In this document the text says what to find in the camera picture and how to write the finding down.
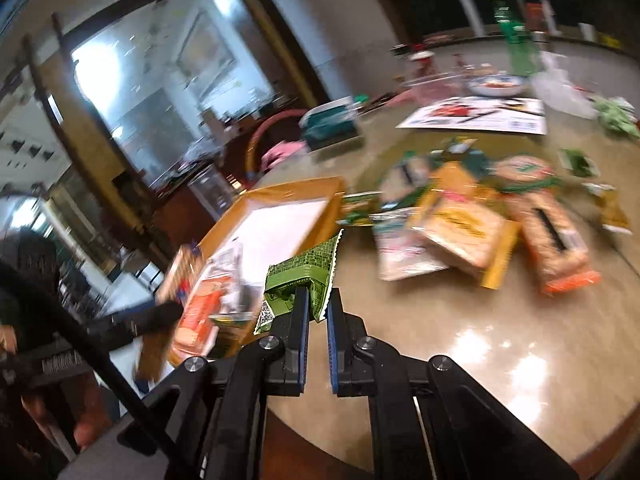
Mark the green white snack packet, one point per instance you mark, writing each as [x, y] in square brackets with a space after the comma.
[462, 147]

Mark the white cylinder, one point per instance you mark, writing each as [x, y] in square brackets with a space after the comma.
[472, 14]

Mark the orange snack packet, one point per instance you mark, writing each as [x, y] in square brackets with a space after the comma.
[197, 320]

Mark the small dark green snack packet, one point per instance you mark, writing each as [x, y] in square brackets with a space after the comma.
[577, 162]

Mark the green plastic bottle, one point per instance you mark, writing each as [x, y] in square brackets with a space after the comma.
[520, 42]

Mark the clear plastic container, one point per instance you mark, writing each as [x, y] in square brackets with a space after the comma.
[435, 87]

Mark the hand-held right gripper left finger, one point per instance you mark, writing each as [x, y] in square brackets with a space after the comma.
[299, 340]

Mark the clear white snack packet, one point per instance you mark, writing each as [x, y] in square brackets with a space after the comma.
[225, 270]

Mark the pink cloth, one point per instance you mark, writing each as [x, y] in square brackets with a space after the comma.
[282, 152]

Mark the green patterned snack packet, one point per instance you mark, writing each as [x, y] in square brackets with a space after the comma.
[295, 270]

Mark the crumpled green packet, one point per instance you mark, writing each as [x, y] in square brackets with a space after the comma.
[620, 116]

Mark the red wooden chair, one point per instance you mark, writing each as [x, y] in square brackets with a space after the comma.
[255, 140]

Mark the printed paper leaflet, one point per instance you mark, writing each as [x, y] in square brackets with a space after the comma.
[475, 116]

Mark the teal tissue box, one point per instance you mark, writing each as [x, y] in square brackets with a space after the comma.
[330, 122]

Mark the yellow cracker packet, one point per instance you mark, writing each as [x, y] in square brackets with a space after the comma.
[460, 225]

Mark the round cracker packet green label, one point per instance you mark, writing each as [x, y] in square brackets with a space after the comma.
[525, 170]

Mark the patterned ceramic bowl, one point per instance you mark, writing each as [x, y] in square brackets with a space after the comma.
[497, 85]

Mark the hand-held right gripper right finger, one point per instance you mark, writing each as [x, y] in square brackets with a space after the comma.
[334, 355]

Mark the pink white snack packet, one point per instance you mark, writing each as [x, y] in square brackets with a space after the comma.
[400, 255]

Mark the brown snack packet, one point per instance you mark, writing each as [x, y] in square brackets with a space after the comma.
[172, 275]

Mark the green-edged cracker packet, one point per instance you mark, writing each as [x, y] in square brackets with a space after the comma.
[407, 175]

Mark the orange-edged cracker packet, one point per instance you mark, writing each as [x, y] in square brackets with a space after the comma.
[555, 240]

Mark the clear plastic bag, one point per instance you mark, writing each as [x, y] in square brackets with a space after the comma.
[560, 87]

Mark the golden cardboard box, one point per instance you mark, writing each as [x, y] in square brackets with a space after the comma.
[280, 220]

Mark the person's left hand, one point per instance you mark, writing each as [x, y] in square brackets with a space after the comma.
[87, 425]

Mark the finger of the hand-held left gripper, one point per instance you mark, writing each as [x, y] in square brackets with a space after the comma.
[145, 321]

